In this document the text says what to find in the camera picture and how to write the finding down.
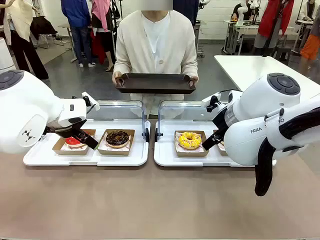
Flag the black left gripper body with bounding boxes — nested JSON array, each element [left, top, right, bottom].
[[44, 119, 87, 138]]

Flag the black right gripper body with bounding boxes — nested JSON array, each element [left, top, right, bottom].
[[211, 103, 235, 136]]

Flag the red glazed donut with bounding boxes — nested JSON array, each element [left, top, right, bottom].
[[65, 129, 90, 147]]

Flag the brown cardboard donut box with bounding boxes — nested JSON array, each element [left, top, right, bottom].
[[96, 128, 136, 157], [174, 129, 210, 158], [51, 128, 97, 156]]

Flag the dark brown serving tray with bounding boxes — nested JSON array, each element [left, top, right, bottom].
[[115, 72, 197, 95]]

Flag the person's left forearm cream sleeve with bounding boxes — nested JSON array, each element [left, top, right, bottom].
[[181, 53, 200, 79]]

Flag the person's right forearm cream sleeve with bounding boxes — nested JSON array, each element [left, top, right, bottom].
[[112, 53, 131, 76]]

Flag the dark sprinkled donut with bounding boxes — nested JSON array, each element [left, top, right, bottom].
[[212, 129, 229, 156]]

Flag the yellow glazed donut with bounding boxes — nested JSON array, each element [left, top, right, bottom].
[[178, 131, 203, 151]]

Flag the chocolate sprinkled donut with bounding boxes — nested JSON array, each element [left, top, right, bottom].
[[105, 129, 131, 149]]

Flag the person in cream cardigan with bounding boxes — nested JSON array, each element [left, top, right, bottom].
[[112, 3, 200, 120]]

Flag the person cream jacket black trousers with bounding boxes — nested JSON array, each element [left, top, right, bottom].
[[3, 0, 50, 81]]

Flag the person blue jacket jeans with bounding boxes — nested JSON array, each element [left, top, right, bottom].
[[60, 0, 97, 69]]

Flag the person in orange trousers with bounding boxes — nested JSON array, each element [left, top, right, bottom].
[[299, 22, 320, 61]]

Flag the person's left hand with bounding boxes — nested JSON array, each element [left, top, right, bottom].
[[187, 74, 200, 89]]

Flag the person's right hand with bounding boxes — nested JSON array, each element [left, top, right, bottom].
[[111, 71, 125, 87]]

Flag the printed white paper liner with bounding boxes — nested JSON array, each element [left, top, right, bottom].
[[175, 132, 207, 153], [99, 134, 132, 152], [60, 142, 89, 152]]

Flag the white display tray base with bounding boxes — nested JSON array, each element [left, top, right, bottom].
[[153, 119, 278, 168], [22, 118, 151, 167]]

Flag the clear display lid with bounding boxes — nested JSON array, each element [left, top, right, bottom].
[[86, 99, 151, 144], [154, 100, 227, 144]]

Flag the large white table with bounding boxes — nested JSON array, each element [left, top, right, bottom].
[[214, 54, 320, 101]]

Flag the white background desk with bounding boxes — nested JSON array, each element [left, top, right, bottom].
[[224, 19, 301, 56]]

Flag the grey stool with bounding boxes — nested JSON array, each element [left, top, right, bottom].
[[271, 44, 292, 60]]

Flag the small grey background table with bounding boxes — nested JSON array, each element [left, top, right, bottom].
[[58, 23, 79, 63]]

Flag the white cylindrical appliance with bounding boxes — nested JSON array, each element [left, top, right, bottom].
[[0, 37, 14, 72]]

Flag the black jacket on chair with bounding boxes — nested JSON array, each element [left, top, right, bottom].
[[29, 16, 65, 50]]

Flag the figure in red garment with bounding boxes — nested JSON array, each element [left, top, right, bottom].
[[254, 0, 296, 50]]

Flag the figure with pink scarf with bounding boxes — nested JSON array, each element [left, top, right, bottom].
[[90, 0, 117, 72]]

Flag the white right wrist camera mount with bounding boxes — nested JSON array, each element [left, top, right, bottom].
[[201, 92, 223, 113]]

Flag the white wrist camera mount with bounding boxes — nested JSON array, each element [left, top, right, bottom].
[[201, 92, 223, 113], [81, 91, 101, 112]]

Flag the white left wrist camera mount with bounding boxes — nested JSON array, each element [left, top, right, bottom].
[[81, 91, 101, 112]]

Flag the black cable sleeve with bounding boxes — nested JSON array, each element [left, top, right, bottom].
[[254, 106, 320, 198]]

